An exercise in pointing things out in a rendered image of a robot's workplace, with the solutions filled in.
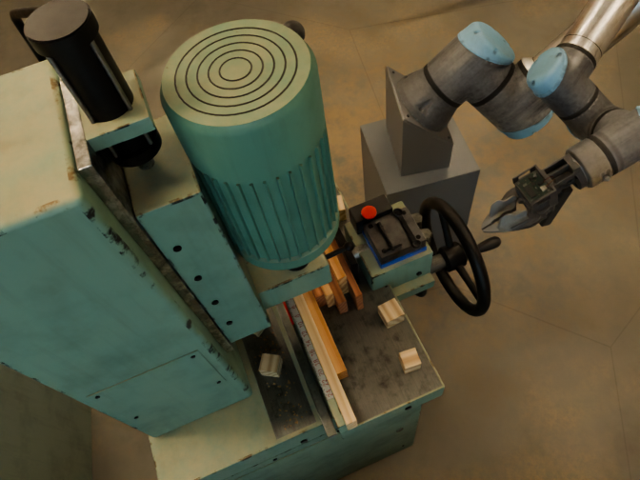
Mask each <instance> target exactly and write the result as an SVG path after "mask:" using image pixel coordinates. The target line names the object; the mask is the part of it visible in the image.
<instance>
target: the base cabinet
mask: <svg viewBox="0 0 640 480"><path fill-rule="evenodd" d="M421 407H422V405H420V406H418V407H415V408H413V409H411V410H408V411H405V412H403V413H401V414H399V415H396V416H394V417H392V418H391V419H389V420H386V421H384V422H382V423H380V424H378V425H375V426H373V427H371V428H369V429H367V430H363V431H361V432H359V433H357V434H354V435H353V436H351V437H349V438H346V439H342V437H341V434H340V432H339V430H338V428H337V429H336V431H337V435H335V436H333V437H332V438H328V436H327V434H326V433H325V434H323V435H321V436H318V437H316V438H314V439H312V440H310V441H308V442H306V443H304V444H302V445H299V446H297V447H295V448H293V449H290V450H287V451H285V452H283V453H280V454H278V455H276V456H274V457H272V458H270V459H268V460H266V461H264V462H261V463H259V464H257V465H255V466H252V467H250V468H248V469H246V470H242V471H240V472H238V473H236V474H234V475H232V476H230V477H228V478H226V479H223V480H337V479H340V478H342V477H344V476H346V475H348V474H351V473H353V472H355V471H357V470H360V469H362V468H364V467H366V466H368V465H370V464H372V463H375V462H377V461H379V460H381V459H383V458H385V457H388V456H390V455H392V454H394V453H396V452H398V451H400V450H403V449H405V448H407V447H409V446H412V445H413V441H414V437H415V433H416V429H417V424H418V420H419V415H420V411H421Z"/></svg>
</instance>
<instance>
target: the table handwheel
mask: <svg viewBox="0 0 640 480"><path fill-rule="evenodd" d="M431 210H436V211H437V212H438V214H439V218H440V222H441V226H442V230H443V234H444V239H445V244H446V245H445V246H443V247H441V248H439V249H437V247H436V244H435V241H434V238H433V235H432V236H431V244H430V248H431V250H432V251H433V255H432V260H431V267H430V273H431V274H433V273H436V275H437V277H438V279H439V281H440V282H441V284H442V286H443V287H444V289H445V290H446V292H447V293H448V295H449V296H450V298H451V299H452V301H453V302H454V303H455V304H456V305H457V306H458V307H459V308H460V309H461V310H462V311H464V312H465V313H467V314H469V315H471V316H476V317H477V316H482V315H484V314H485V313H486V312H487V311H488V309H489V307H490V300H491V290H490V279H489V275H488V272H487V268H486V265H485V262H484V259H483V257H482V254H481V252H480V249H479V248H478V246H477V244H476V242H475V240H474V238H473V236H472V234H471V232H470V230H469V228H468V227H467V225H466V224H465V222H464V221H463V219H462V218H461V217H460V215H459V214H458V213H457V212H456V210H455V209H454V208H453V207H452V206H451V205H450V204H448V203H447V202H446V201H444V200H443V199H441V198H438V197H428V198H426V199H425V200H424V201H423V202H422V204H421V206H420V210H419V214H421V215H422V229H423V228H425V229H429V230H430V231H431V232H432V229H431V223H430V214H431ZM449 225H450V227H451V228H452V230H453V231H454V233H455V234H456V236H457V238H458V240H459V241H460V243H461V244H460V243H458V242H455V241H454V242H453V241H452V238H451V234H450V227H449ZM468 260H469V262H470V267H471V270H472V273H473V276H474V280H475V284H476V286H475V284H474V283H473V281H472V280H471V278H470V276H469V274H468V273H467V271H466V270H465V268H464V266H466V265H467V262H468ZM453 270H457V272H458V273H459V274H460V276H461V277H462V279H463V280H464V282H465V283H466V284H467V286H468V288H469V289H470V291H471V293H472V295H473V296H474V298H475V299H476V301H477V302H476V304H473V303H472V302H471V301H470V300H468V299H467V298H466V297H465V296H464V295H463V293H462V292H461V291H460V290H459V289H458V288H457V287H456V285H455V284H454V282H453V281H452V279H451V278H450V275H449V272H451V271H453Z"/></svg>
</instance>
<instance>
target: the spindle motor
mask: <svg viewBox="0 0 640 480"><path fill-rule="evenodd" d="M160 99H161V104H162V107H163V109H164V111H165V114H166V115H167V116H168V118H169V120H170V123H171V125H172V127H173V129H174V131H175V133H176V135H177V137H178V139H179V141H180V143H181V145H182V147H183V149H184V151H185V153H186V155H187V156H188V158H189V160H190V161H191V162H192V164H193V165H194V167H195V169H196V171H197V173H198V175H199V177H200V179H201V181H202V183H203V185H204V187H205V189H206V191H207V193H208V195H209V197H210V200H211V202H212V204H213V205H214V207H215V209H216V211H217V213H218V215H219V217H220V219H221V221H222V222H223V224H224V226H225V228H226V230H227V232H228V234H229V236H230V239H231V241H232V243H233V245H234V247H235V249H236V251H237V252H238V253H239V254H240V255H241V256H242V257H243V258H244V259H245V260H246V261H248V262H250V263H251V264H253V265H254V266H257V267H259V268H263V269H267V270H290V269H294V268H298V267H301V266H304V265H306V264H308V263H309V262H311V261H312V260H314V259H316V258H317V257H318V256H320V255H321V254H322V253H323V252H324V251H325V250H326V249H327V248H328V247H329V246H330V244H331V242H332V241H333V239H334V237H335V235H336V232H337V231H338V227H339V218H340V216H339V208H338V202H337V196H336V189H335V183H334V176H333V170H332V163H331V157H330V145H329V138H328V132H327V125H326V119H325V112H324V105H323V98H322V91H321V86H320V79H319V72H318V66H317V62H316V58H315V55H314V53H313V51H312V49H311V48H310V46H309V45H308V44H307V43H306V42H305V41H304V40H303V39H302V38H301V37H300V36H299V35H298V34H297V33H296V32H295V31H293V30H291V29H290V28H288V27H286V26H284V25H281V24H278V23H275V22H271V21H267V20H259V19H244V20H236V21H230V22H226V23H222V24H219V25H216V26H213V27H211V28H208V29H206V30H203V31H201V32H199V33H197V34H195V35H194V36H192V38H190V39H189V40H188V41H186V42H185V43H184V44H183V45H182V46H180V47H179V48H178V49H177V50H176V52H175V53H174V54H173V55H172V56H171V58H170V60H169V61H168V63H167V65H166V66H165V69H164V72H163V75H162V81H161V88H160Z"/></svg>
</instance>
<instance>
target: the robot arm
mask: <svg viewBox="0 0 640 480"><path fill-rule="evenodd" d="M639 25H640V0H589V2H588V3H587V5H586V6H585V7H584V8H583V10H582V11H581V13H580V14H579V15H578V17H577V18H576V20H575V21H574V23H573V24H572V25H571V26H569V27H568V28H567V29H566V30H565V31H564V32H562V33H561V34H560V35H559V36H558V37H557V38H555V39H554V40H553V41H552V42H551V43H550V44H549V45H547V46H546V47H545V48H544V49H543V50H542V51H540V52H539V53H538V54H537V55H536V56H534V57H532V58H522V59H521V60H519V61H518V62H517V63H516V64H515V65H514V64H513V63H512V62H513V60H514V58H515V54H514V51H513V49H512V48H511V47H510V44H509V43H508V42H507V41H506V40H505V39H504V37H503V36H502V35H501V34H499V33H498V32H497V31H496V30H494V29H493V28H492V27H491V26H489V25H487V24H485V23H483V22H479V21H477V22H473V23H471V24H469V25H468V26H467V27H466V28H465V29H463V30H461V31H460V32H459V33H458V34H457V35H456V36H455V37H454V38H453V39H452V40H451V41H450V42H449V43H448V44H447V45H446V46H445V47H444V48H443V49H442V50H441V51H439V52H438V53H437V54H436V55H435V56H434V57H433V58H432V59H431V60H430V61H429V62H428V64H427V65H426V66H425V67H424V68H422V69H420V70H417V71H414V72H412V73H410V74H408V75H405V76H404V77H403V78H402V79H401V80H399V81H398V83H397V92H398V95H399V97H400V99H401V101H402V103H403V105H404V106H405V108H406V109H407V110H408V112H409V113H410V114H411V115H412V117H413V118H414V119H415V120H416V121H418V122H419V123H420V124H421V125H422V126H424V127H425V128H427V129H428V130H432V131H435V132H439V131H441V130H442V129H444V128H445V127H446V126H447V125H448V123H449V121H450V120H451V118H452V116H453V115H454V113H455V111H456V110H457V108H459V107H460V106H461V105H462V104H463V103H465V102H466V101H468V102H469V103H470V104H471V105H472V106H474V107H475V108H476V109H477V110H478V111H479V112H480V113H481V114H482V115H483V116H484V117H486V118H487V119H488V120H489V121H490V122H491V123H492V124H493V125H494V126H495V127H496V128H497V129H498V130H499V131H501V132H503V133H504V134H505V135H507V136H508V137H509V138H511V139H523V138H526V137H529V136H531V135H533V134H534V133H535V132H536V131H539V130H540V129H542V128H543V127H544V126H546V125H547V123H548V122H549V120H550V119H551V118H552V114H553V113H555V114H557V116H558V117H559V118H560V119H561V120H562V121H563V122H564V123H565V124H566V126H567V128H568V130H569V132H570V133H571V135H573V136H574V137H575V138H577V139H578V140H581V142H579V143H577V144H576V145H574V146H572V147H571V148H569V149H567V150H566V152H565V156H563V157H562V158H560V159H558V160H557V161H555V162H553V163H552V164H550V165H548V166H547V167H545V168H543V169H542V170H540V169H539V168H538V167H537V165H536V164H535V165H533V166H532V167H530V168H528V169H527V170H524V171H523V172H521V173H520V174H518V175H516V176H515V177H513V178H512V182H513V184H514V185H515V187H514V188H512V189H510V190H509V191H507V192H506V194H505V195H504V196H503V198H502V199H501V200H496V201H495V202H493V203H492V204H491V205H490V213H489V214H488V215H487V217H486V218H485V220H484V222H483V224H482V227H481V229H482V231H483V232H490V233H496V232H506V231H515V230H524V229H528V228H531V227H534V226H535V225H537V224H538V223H539V225H540V226H541V227H545V226H548V225H550V224H551V222H552V221H553V219H554V218H555V216H556V215H557V213H558V212H559V211H560V209H561V208H562V207H563V205H564V204H565V202H566V201H567V199H568V198H569V196H570V194H571V193H572V191H573V189H572V188H571V186H570V185H574V186H575V187H576V188H578V189H582V188H584V187H588V188H593V187H595V186H597V185H599V184H600V183H602V182H604V181H609V180H610V178H611V177H612V176H613V175H615V174H617V173H618V172H620V171H622V170H624V169H626V168H628V167H629V166H631V165H633V164H634V163H636V162H638V161H640V106H637V107H635V109H634V110H632V111H629V110H625V109H622V108H620V107H617V106H615V105H613V104H612V102H611V101H610V100H609V99H608V98H607V97H606V96H605V95H604V94H603V93H602V91H600V89H598V88H597V86H596V85H595V84H594V83H593V82H592V81H591V80H590V75H591V74H592V73H593V71H594V69H595V68H596V66H597V63H598V61H599V59H600V58H601V57H602V55H603V54H604V53H605V52H606V51H608V50H609V49H610V48H612V47H613V46H614V45H615V44H617V43H618V42H619V41H620V40H622V39H623V38H624V37H625V36H627V35H628V34H629V33H630V32H632V31H633V30H634V29H636V28H637V27H638V26H639ZM527 171H530V173H528V174H526V175H525V176H523V177H522V178H520V179H518V177H519V176H521V175H522V174H524V173H526V172H527ZM517 201H518V204H524V206H525V207H526V208H527V209H526V210H521V211H519V210H518V211H516V202H517ZM514 211H515V212H514ZM511 213H512V214H511ZM496 221H499V223H497V224H494V223H495V222H496ZM493 224H494V225H493Z"/></svg>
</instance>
